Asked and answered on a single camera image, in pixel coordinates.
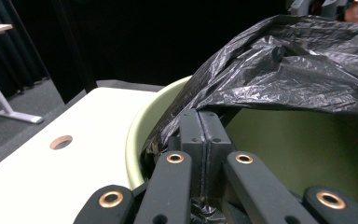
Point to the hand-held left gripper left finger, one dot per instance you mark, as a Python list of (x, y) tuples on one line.
[(195, 133)]

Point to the green plastic bin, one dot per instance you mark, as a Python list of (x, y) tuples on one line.
[(292, 146)]

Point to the black plastic garbage bag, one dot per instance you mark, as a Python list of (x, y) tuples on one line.
[(276, 71)]

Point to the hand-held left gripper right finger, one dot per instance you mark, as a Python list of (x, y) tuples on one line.
[(214, 140)]

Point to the black curtain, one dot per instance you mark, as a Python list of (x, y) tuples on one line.
[(18, 56)]

